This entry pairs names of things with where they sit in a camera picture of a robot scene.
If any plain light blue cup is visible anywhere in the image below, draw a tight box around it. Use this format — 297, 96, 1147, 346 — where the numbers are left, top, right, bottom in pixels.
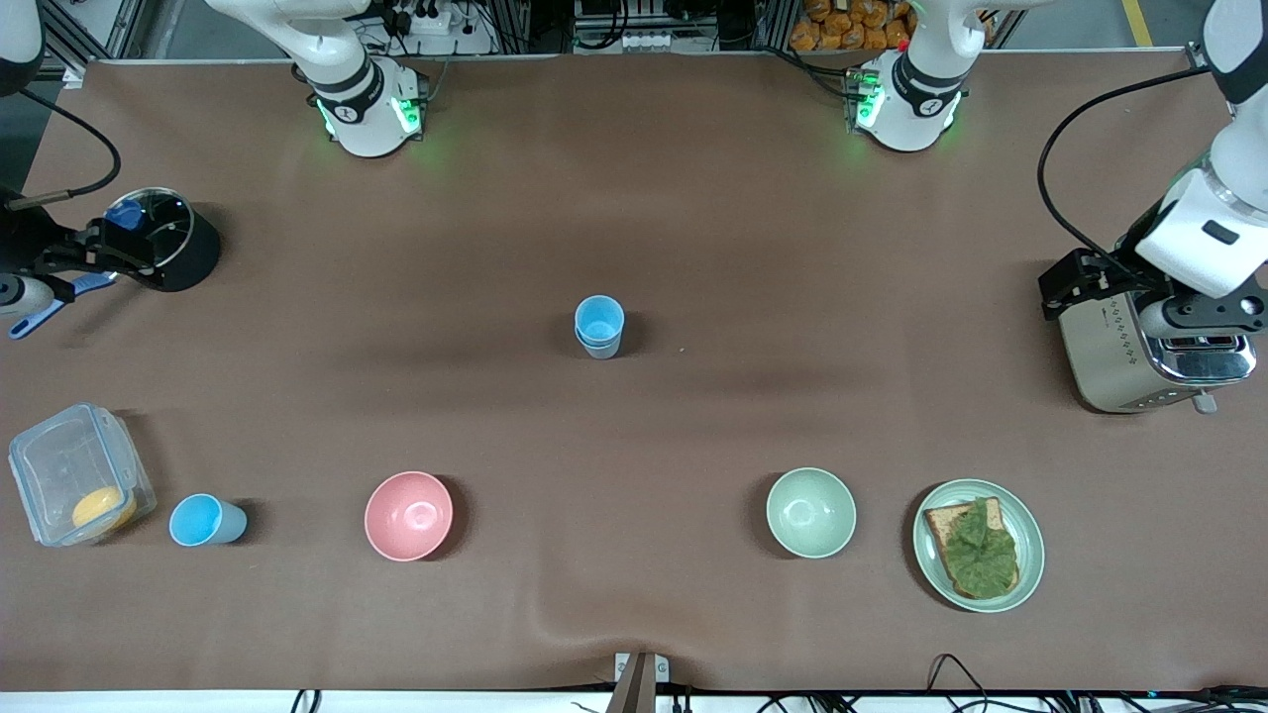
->
168, 493, 249, 548
574, 294, 627, 345

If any glass lid with blue knob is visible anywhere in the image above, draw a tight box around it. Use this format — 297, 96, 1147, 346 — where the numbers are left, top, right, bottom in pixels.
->
99, 187, 195, 276

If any beige chrome toaster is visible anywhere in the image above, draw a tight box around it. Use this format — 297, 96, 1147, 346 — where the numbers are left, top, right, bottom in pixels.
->
1056, 290, 1258, 415

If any clear plastic food container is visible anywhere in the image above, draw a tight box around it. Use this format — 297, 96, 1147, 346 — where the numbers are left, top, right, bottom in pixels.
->
8, 402, 158, 548

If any yellow orange food piece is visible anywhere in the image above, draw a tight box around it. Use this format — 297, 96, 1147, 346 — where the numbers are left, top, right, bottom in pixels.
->
71, 485, 138, 532

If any pale green plate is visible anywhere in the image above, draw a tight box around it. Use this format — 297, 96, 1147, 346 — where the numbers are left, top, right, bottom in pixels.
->
912, 479, 1046, 614

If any green lettuce leaf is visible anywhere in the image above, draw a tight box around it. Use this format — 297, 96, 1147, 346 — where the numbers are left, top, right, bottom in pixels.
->
939, 498, 1020, 599

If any brown bread slice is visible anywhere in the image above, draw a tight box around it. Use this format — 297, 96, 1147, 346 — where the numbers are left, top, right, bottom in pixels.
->
923, 496, 1021, 601

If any bag of orange buns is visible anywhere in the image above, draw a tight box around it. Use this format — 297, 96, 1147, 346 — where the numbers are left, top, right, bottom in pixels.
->
790, 0, 917, 53

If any pale green bowl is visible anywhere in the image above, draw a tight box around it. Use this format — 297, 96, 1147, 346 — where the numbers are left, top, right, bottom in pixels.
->
766, 467, 858, 560

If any pink bowl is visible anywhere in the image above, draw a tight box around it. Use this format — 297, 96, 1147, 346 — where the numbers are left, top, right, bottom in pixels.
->
364, 470, 455, 562

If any brown table cloth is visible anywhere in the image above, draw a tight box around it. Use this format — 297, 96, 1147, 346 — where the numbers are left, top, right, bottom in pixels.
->
0, 50, 1268, 694

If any black pot with blue handle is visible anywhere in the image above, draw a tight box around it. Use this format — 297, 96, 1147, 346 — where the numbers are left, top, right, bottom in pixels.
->
8, 186, 222, 342

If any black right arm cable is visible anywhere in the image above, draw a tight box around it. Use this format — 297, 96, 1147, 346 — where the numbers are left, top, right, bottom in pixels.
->
8, 87, 123, 209

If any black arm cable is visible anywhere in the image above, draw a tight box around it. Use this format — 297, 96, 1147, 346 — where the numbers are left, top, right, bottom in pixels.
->
8, 87, 123, 209
1035, 63, 1212, 275

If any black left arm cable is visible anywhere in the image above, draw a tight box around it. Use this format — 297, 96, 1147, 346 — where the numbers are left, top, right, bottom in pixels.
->
1035, 63, 1212, 275

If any black looped floor cable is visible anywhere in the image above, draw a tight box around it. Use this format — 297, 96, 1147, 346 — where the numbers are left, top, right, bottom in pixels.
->
925, 653, 994, 713

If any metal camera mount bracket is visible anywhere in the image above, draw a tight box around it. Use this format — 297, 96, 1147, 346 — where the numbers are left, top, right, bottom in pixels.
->
606, 652, 671, 713

